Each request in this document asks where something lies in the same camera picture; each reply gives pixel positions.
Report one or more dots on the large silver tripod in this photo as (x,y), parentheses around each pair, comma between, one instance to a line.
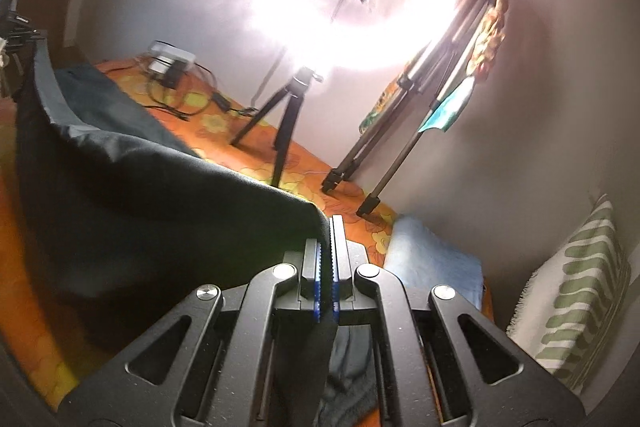
(384,158)

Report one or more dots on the folded light blue cloth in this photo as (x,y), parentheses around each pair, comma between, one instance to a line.
(420,259)

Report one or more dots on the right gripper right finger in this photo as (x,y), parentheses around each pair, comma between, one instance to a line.
(430,358)

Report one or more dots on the small black tripod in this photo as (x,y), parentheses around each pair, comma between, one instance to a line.
(295,91)

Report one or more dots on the green striped white pillow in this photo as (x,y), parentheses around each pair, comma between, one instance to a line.
(568,307)

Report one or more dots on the orange floral bedsheet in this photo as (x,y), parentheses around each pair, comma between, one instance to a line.
(300,166)

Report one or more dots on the dark grey pants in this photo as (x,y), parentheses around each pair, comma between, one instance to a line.
(169,260)

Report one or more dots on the white power adapter box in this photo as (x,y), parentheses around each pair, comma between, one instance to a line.
(168,64)

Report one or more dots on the colourful cloth on tripod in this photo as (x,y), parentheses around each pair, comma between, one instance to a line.
(473,37)

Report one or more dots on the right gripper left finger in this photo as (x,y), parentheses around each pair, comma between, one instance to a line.
(207,362)

